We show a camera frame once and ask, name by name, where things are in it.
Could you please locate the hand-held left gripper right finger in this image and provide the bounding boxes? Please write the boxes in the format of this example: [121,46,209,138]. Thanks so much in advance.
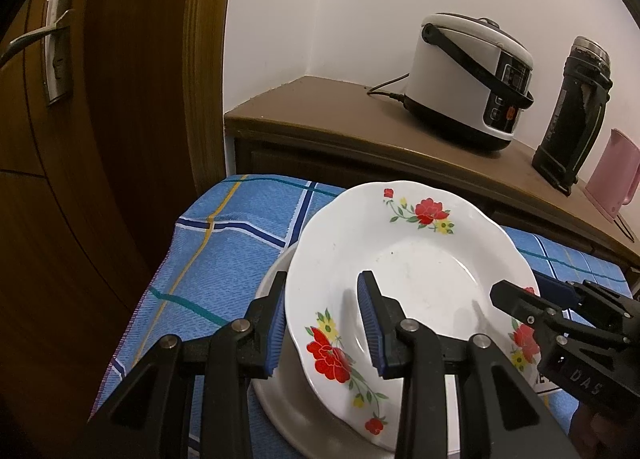
[356,270,581,459]

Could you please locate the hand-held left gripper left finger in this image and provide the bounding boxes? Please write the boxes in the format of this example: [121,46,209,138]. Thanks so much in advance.
[87,269,290,459]

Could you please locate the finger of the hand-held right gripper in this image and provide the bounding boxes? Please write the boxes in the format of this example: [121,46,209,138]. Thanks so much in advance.
[490,279,567,336]
[531,269,584,308]

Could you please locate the grey round plate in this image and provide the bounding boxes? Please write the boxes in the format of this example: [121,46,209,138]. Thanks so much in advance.
[251,243,461,459]

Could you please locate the large floral white plate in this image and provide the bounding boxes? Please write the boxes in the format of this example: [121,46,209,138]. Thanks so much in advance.
[284,180,543,455]

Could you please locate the person's right hand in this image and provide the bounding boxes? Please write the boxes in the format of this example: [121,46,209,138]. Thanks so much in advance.
[570,401,640,459]

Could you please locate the white cloth label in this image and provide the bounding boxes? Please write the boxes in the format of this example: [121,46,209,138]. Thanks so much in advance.
[535,374,563,395]

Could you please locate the blue plaid tablecloth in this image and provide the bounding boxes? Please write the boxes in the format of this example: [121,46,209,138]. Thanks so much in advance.
[87,174,633,459]

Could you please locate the pink electric kettle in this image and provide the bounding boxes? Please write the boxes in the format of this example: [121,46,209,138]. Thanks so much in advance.
[584,128,640,220]

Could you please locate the black thermos flask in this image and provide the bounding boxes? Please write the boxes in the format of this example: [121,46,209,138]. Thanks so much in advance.
[531,36,613,196]

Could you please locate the brown wooden cabinet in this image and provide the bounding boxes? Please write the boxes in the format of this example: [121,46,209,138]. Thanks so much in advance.
[224,75,640,290]

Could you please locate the white rice cooker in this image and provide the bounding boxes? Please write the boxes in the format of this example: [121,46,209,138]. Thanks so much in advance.
[404,13,535,151]

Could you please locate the brown wooden door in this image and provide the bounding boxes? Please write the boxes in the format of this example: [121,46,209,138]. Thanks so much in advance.
[0,0,201,459]

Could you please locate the black kettle cable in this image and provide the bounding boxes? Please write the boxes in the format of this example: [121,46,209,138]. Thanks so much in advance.
[612,213,636,242]

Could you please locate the black rice cooker cable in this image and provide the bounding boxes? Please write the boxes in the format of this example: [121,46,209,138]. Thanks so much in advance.
[367,73,412,105]

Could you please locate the metal door handle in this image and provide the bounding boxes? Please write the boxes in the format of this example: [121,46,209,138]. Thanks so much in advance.
[0,0,73,106]

